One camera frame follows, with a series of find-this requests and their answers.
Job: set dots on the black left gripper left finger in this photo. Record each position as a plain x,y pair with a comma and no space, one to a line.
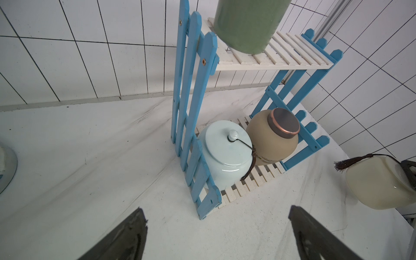
124,242

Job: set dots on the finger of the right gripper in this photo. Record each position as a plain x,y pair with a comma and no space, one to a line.
409,168

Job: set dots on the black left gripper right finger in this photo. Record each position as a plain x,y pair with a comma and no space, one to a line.
314,241

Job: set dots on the green tea canister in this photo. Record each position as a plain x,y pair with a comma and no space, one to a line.
248,25

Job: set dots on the light blue tea canister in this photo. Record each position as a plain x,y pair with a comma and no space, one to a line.
228,151

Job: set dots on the blue white wooden shelf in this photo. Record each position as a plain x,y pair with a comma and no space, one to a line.
300,63

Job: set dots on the chrome glass holder stand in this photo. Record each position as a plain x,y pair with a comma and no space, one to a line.
9,163

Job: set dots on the cream tea canister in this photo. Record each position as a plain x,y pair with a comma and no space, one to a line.
378,181

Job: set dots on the brown tea canister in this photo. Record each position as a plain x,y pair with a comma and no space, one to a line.
274,135

